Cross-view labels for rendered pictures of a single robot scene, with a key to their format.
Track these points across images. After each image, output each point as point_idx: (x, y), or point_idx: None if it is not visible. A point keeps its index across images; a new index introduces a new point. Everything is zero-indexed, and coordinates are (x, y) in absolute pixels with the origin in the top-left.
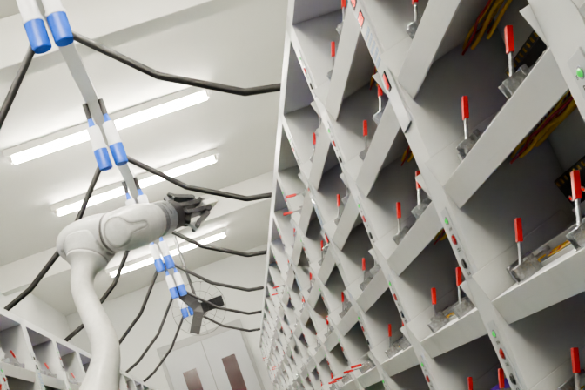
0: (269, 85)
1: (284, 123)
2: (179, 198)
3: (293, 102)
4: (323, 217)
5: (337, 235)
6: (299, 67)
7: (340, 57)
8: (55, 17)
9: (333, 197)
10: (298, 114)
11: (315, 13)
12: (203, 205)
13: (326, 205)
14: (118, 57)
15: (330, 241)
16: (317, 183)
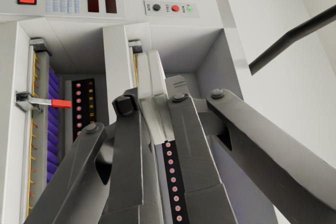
0: (268, 62)
1: (213, 10)
2: (282, 203)
3: (226, 67)
4: (58, 21)
5: (6, 71)
6: (261, 204)
7: None
8: None
9: (84, 39)
10: (210, 39)
11: None
12: (152, 152)
13: (76, 30)
14: None
15: (16, 11)
16: (108, 57)
